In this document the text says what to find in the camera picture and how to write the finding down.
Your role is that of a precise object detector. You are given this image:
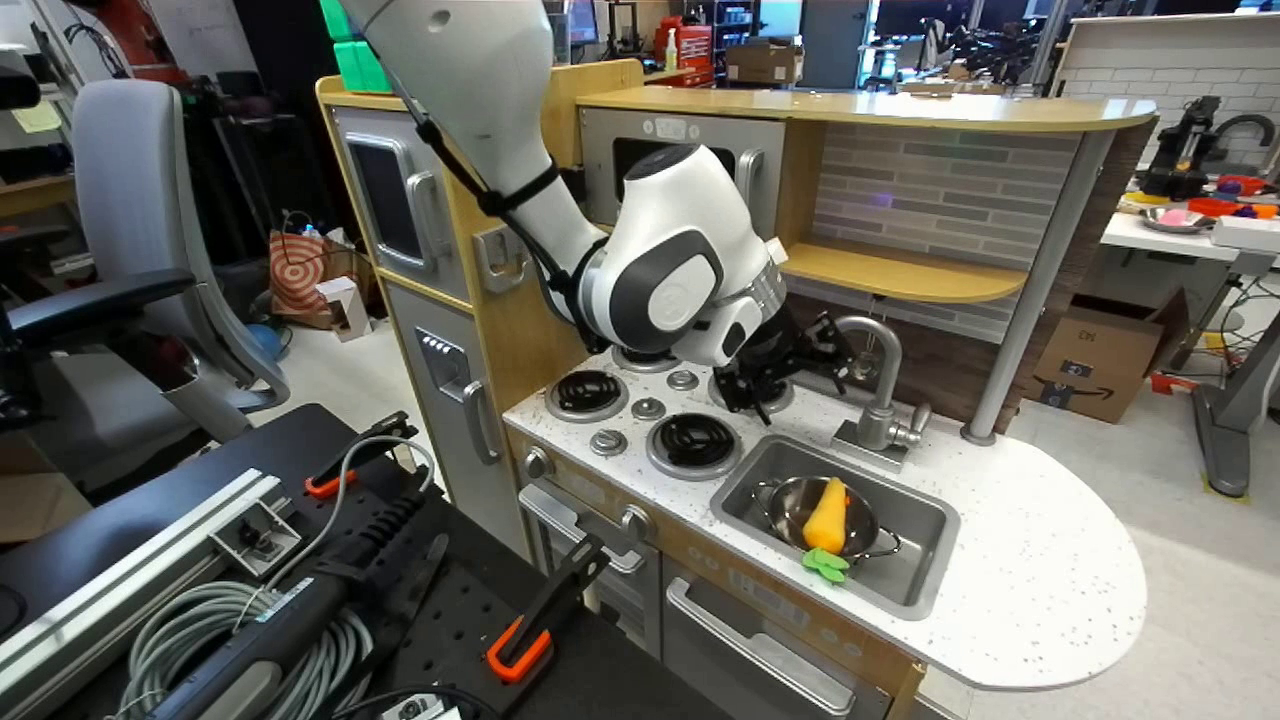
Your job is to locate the silver pot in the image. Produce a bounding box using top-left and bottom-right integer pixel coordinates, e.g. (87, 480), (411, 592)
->
(753, 474), (903, 562)

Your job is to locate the toy kitchen sink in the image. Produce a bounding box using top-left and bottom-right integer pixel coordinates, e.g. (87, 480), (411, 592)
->
(709, 434), (962, 622)

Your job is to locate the black desktop machine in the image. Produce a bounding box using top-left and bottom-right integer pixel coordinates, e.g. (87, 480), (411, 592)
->
(1138, 94), (1278, 202)

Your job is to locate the tall fridge door handle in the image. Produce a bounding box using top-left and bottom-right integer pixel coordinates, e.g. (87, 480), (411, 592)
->
(460, 379), (503, 467)

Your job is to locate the aluminium profile rail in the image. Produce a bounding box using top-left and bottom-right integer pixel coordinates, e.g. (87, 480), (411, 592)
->
(0, 467), (303, 720)

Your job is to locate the open cardboard box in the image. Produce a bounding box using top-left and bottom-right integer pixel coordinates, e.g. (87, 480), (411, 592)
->
(1023, 288), (1193, 425)

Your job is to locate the white desk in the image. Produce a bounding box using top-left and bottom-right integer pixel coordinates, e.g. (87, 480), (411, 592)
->
(1100, 208), (1280, 501)

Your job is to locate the toy oven door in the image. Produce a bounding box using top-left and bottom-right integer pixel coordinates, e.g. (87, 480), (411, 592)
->
(518, 478), (663, 656)

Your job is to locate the tall toy fridge door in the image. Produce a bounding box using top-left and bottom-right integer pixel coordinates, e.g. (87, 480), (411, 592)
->
(383, 278), (533, 563)

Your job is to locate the black and orange clamp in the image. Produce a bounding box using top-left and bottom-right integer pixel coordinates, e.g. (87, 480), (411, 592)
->
(485, 534), (612, 687)
(304, 410), (421, 502)

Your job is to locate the silver toy tap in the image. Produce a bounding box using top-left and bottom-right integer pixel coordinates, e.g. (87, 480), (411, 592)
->
(830, 315), (934, 473)

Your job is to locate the dishwasher door handle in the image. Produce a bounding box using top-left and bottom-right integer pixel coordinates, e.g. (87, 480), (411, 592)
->
(666, 577), (858, 717)

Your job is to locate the toy microwave door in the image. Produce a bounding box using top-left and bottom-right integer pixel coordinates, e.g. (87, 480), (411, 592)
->
(579, 107), (788, 243)

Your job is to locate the grey office chair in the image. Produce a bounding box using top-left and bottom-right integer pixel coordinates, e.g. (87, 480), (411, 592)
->
(0, 78), (293, 446)

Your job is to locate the red tool chest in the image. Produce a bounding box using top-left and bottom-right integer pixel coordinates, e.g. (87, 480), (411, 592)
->
(654, 18), (717, 89)

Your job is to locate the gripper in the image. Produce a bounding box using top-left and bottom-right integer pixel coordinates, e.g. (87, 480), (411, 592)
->
(714, 300), (863, 425)

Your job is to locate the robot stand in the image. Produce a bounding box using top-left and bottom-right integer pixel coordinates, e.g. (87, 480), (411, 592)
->
(0, 403), (736, 720)

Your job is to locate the microwave door handle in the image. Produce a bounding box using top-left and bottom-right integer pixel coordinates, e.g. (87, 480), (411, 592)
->
(736, 147), (767, 217)

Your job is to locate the oven door handle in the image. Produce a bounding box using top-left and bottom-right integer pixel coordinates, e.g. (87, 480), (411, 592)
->
(518, 484), (647, 577)

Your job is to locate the silver bowl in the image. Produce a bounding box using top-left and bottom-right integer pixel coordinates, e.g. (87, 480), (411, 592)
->
(1139, 204), (1217, 237)

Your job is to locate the red and white bag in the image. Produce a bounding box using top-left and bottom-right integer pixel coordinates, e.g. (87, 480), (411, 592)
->
(267, 229), (333, 323)

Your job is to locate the wooden toy kitchen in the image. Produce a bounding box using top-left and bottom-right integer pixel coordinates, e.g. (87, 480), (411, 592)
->
(315, 58), (1161, 720)

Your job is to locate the blue ball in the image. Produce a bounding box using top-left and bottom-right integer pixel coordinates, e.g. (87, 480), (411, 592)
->
(244, 321), (292, 365)

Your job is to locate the toy dishwasher door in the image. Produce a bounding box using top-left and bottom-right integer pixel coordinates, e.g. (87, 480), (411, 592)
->
(660, 556), (893, 720)

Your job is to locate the closed cardboard box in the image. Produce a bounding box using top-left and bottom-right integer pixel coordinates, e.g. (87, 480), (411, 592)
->
(724, 38), (806, 87)

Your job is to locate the coil of grey cable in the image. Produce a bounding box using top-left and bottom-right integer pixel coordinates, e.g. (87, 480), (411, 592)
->
(112, 434), (439, 720)

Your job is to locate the stack of green boxes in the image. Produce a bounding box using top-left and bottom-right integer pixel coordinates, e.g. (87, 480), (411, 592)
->
(318, 0), (394, 97)

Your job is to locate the white brick panel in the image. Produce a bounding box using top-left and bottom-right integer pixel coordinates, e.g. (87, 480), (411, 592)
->
(1048, 10), (1280, 173)

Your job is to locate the small white box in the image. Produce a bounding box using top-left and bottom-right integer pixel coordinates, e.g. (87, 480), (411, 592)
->
(314, 276), (373, 344)

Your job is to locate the orange toy carrot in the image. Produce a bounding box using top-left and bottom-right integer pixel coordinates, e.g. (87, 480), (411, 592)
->
(799, 476), (853, 585)

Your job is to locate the small fridge door handle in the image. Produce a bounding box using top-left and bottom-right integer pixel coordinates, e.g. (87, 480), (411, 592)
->
(406, 171), (453, 263)

